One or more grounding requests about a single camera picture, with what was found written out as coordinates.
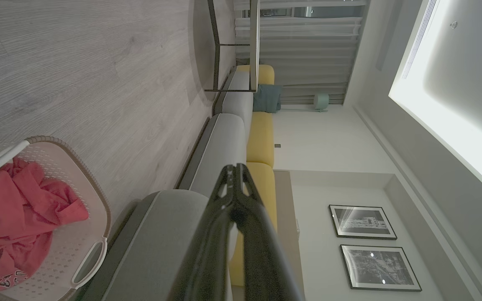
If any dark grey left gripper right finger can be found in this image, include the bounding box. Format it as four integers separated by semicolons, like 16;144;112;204
237;163;305;301

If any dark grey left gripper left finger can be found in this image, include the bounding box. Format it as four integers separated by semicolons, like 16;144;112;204
169;163;239;301

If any white laundry basket brown rim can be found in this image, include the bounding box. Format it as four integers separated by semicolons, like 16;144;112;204
0;135;112;301

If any grey fabric sofa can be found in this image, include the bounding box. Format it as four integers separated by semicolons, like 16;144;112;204
80;69;254;301

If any framed black white building picture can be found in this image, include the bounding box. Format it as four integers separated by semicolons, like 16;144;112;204
328;204;398;241

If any framed black white aerial picture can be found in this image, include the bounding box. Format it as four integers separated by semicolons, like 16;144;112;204
340;244;423;292

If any teal throw pillow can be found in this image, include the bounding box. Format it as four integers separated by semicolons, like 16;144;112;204
253;84;283;114

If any pale green floor lamp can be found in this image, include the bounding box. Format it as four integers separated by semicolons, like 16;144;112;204
280;92;331;113

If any small yellow sofa back cushion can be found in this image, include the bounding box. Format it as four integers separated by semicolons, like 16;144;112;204
237;64;275;87

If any red garment with white trim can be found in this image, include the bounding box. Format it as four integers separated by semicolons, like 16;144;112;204
0;158;90;291

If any white pleated curtain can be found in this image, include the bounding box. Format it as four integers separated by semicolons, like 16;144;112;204
233;0;369;105

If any ceiling air vent slot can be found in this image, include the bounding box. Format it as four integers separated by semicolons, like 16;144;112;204
400;0;439;80

